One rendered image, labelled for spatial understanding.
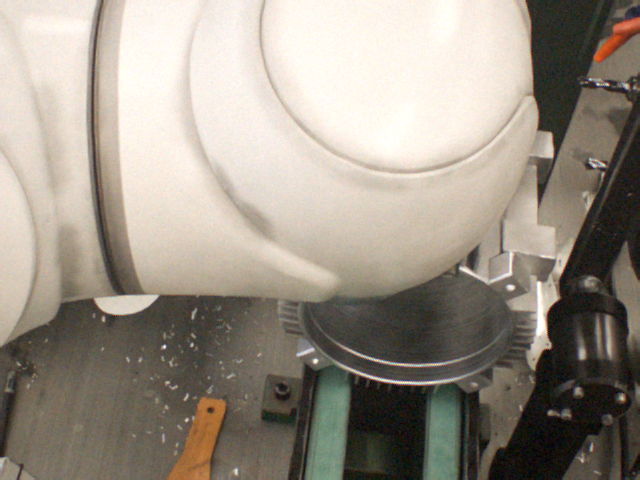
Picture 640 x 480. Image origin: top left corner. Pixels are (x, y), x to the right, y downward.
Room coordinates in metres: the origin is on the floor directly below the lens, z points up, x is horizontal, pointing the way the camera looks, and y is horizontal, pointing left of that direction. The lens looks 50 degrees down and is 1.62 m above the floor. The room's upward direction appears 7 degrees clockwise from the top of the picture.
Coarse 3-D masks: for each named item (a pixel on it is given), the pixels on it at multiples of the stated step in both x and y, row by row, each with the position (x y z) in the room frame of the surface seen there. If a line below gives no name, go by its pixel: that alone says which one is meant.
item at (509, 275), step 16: (496, 256) 0.45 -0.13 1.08; (512, 256) 0.45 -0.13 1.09; (496, 272) 0.44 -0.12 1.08; (512, 272) 0.43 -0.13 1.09; (528, 272) 0.45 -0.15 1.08; (496, 288) 0.43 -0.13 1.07; (512, 288) 0.43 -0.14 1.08; (528, 288) 0.43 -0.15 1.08; (304, 352) 0.44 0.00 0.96; (320, 368) 0.44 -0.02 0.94; (464, 384) 0.43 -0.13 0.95; (480, 384) 0.43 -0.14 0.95
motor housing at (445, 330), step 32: (480, 256) 0.45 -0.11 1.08; (416, 288) 0.53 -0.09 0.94; (448, 288) 0.52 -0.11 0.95; (480, 288) 0.51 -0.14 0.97; (288, 320) 0.44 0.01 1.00; (320, 320) 0.46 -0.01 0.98; (352, 320) 0.48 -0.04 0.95; (384, 320) 0.49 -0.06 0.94; (416, 320) 0.49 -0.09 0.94; (448, 320) 0.49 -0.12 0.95; (480, 320) 0.48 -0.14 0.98; (512, 320) 0.43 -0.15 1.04; (320, 352) 0.44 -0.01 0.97; (352, 352) 0.45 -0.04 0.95; (384, 352) 0.46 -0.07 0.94; (416, 352) 0.46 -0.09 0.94; (448, 352) 0.46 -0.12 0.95; (480, 352) 0.45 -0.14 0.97; (512, 352) 0.43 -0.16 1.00; (416, 384) 0.43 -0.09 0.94
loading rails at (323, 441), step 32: (288, 384) 0.49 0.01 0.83; (320, 384) 0.44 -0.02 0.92; (448, 384) 0.45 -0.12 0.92; (288, 416) 0.46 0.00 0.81; (320, 416) 0.41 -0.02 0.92; (416, 416) 0.45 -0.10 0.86; (448, 416) 0.42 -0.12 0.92; (480, 416) 0.48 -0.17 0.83; (320, 448) 0.38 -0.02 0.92; (352, 448) 0.42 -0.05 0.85; (384, 448) 0.43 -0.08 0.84; (416, 448) 0.41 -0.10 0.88; (448, 448) 0.39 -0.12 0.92; (480, 448) 0.46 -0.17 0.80
